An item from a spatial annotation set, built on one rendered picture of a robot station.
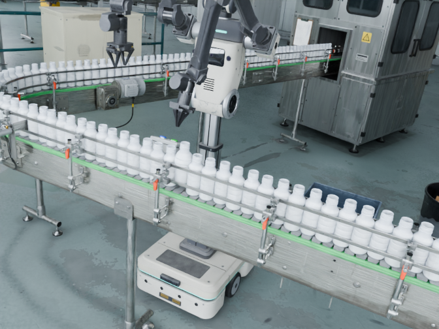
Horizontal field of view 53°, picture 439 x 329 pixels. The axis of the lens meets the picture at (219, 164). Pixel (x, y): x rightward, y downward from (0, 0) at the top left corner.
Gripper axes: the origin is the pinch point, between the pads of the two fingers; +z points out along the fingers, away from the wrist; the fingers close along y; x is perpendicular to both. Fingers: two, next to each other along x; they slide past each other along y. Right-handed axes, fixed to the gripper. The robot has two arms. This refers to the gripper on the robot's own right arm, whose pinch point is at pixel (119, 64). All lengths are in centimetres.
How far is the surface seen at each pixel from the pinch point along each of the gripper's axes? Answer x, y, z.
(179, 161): 44, 19, 26
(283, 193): 86, 17, 27
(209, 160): 55, 14, 24
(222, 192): 63, 17, 34
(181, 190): 45, 16, 40
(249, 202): 75, 17, 34
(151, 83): -69, -121, 43
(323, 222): 102, 19, 31
